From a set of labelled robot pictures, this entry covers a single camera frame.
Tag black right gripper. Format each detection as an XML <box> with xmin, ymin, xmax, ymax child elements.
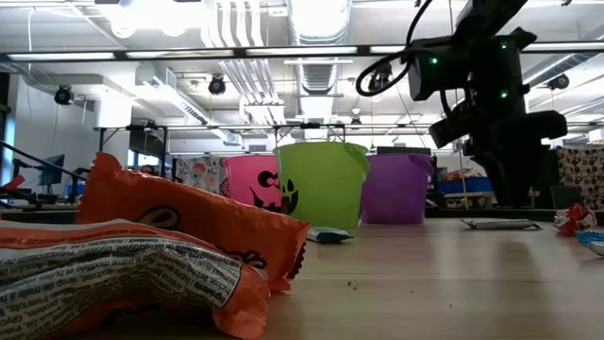
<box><xmin>466</xmin><ymin>106</ymin><xmax>569</xmax><ymax>209</ymax></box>

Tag blue white candy wrapper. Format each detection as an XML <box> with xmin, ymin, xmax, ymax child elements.
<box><xmin>575</xmin><ymin>229</ymin><xmax>604</xmax><ymax>258</ymax></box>
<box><xmin>460</xmin><ymin>217</ymin><xmax>544</xmax><ymax>231</ymax></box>
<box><xmin>306</xmin><ymin>225</ymin><xmax>356</xmax><ymax>246</ymax></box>

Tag red candy wrapper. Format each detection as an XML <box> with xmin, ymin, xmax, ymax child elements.
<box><xmin>553</xmin><ymin>202</ymin><xmax>598</xmax><ymax>238</ymax></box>

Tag orange candy wrapper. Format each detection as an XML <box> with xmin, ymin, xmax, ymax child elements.
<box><xmin>75</xmin><ymin>151</ymin><xmax>311</xmax><ymax>293</ymax></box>

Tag orange wrapper with ingredients print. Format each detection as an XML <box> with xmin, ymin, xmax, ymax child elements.
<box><xmin>0</xmin><ymin>219</ymin><xmax>271</xmax><ymax>340</ymax></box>

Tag wooden pallet table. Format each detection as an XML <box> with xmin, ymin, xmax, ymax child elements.
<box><xmin>443</xmin><ymin>191</ymin><xmax>496</xmax><ymax>209</ymax></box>

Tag blue plastic bin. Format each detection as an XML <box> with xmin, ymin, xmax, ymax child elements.
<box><xmin>437</xmin><ymin>175</ymin><xmax>495</xmax><ymax>195</ymax></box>

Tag dark green chair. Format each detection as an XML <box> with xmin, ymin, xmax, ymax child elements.
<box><xmin>550</xmin><ymin>184</ymin><xmax>584</xmax><ymax>211</ymax></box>

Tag brown dotted panel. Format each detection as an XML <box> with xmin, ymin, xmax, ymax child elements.
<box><xmin>557</xmin><ymin>144</ymin><xmax>604</xmax><ymax>212</ymax></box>

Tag purple jack-o-lantern bucket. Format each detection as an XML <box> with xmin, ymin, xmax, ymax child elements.
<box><xmin>361</xmin><ymin>151</ymin><xmax>435</xmax><ymax>226</ymax></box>

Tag green jack-o-lantern bucket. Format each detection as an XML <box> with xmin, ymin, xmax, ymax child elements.
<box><xmin>273</xmin><ymin>141</ymin><xmax>372</xmax><ymax>231</ymax></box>

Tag pink jack-o-lantern bucket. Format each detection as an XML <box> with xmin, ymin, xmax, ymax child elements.
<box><xmin>222</xmin><ymin>153</ymin><xmax>284</xmax><ymax>213</ymax></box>

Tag floral patterned cloth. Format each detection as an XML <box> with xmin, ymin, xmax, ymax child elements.
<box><xmin>176</xmin><ymin>154</ymin><xmax>231</xmax><ymax>198</ymax></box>

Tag overhead light bar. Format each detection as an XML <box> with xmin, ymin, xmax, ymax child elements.
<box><xmin>0</xmin><ymin>42</ymin><xmax>604</xmax><ymax>62</ymax></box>

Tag dark computer monitor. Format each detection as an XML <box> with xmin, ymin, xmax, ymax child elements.
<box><xmin>39</xmin><ymin>153</ymin><xmax>66</xmax><ymax>187</ymax></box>

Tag small red object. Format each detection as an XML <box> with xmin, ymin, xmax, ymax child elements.
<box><xmin>0</xmin><ymin>173</ymin><xmax>27</xmax><ymax>193</ymax></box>

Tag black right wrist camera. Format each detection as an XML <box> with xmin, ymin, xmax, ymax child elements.
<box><xmin>428</xmin><ymin>104</ymin><xmax>478</xmax><ymax>149</ymax></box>

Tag black ceiling camera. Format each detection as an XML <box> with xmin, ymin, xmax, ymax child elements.
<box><xmin>53</xmin><ymin>83</ymin><xmax>76</xmax><ymax>107</ymax></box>
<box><xmin>545</xmin><ymin>73</ymin><xmax>571</xmax><ymax>92</ymax></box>
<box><xmin>208</xmin><ymin>74</ymin><xmax>227</xmax><ymax>96</ymax></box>

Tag black hanging camera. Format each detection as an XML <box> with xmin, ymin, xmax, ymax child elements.
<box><xmin>367</xmin><ymin>59</ymin><xmax>394</xmax><ymax>94</ymax></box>

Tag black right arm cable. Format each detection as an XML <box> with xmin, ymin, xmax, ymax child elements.
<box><xmin>354</xmin><ymin>0</ymin><xmax>435</xmax><ymax>98</ymax></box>

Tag silver round ventilation duct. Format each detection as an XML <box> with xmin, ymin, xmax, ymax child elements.
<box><xmin>286</xmin><ymin>0</ymin><xmax>353</xmax><ymax>95</ymax></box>

